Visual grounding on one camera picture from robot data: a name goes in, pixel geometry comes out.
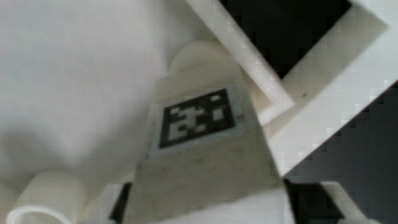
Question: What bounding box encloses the white square tabletop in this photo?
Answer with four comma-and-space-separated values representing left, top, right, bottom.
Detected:
0, 0, 298, 224

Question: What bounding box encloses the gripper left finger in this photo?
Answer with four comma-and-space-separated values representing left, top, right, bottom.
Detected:
95, 182, 131, 224

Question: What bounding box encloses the white U-shaped fence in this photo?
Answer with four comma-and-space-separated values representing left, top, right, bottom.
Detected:
259, 0, 398, 178

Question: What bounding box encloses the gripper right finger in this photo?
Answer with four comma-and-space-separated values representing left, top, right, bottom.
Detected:
284, 180, 380, 224

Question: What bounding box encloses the white table leg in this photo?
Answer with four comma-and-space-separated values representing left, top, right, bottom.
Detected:
124, 41, 294, 224

